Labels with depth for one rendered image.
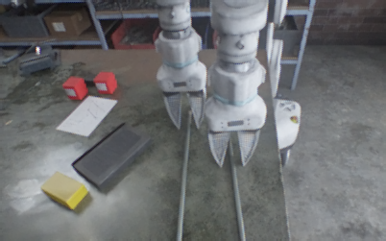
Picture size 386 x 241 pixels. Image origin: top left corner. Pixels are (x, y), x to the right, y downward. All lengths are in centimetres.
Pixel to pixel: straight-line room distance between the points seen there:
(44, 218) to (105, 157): 16
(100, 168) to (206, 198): 24
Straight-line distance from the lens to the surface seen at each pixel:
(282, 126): 143
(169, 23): 47
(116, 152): 60
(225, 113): 41
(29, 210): 64
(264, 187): 54
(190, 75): 51
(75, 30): 244
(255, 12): 34
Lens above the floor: 133
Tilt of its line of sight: 43 degrees down
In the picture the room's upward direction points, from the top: 6 degrees counter-clockwise
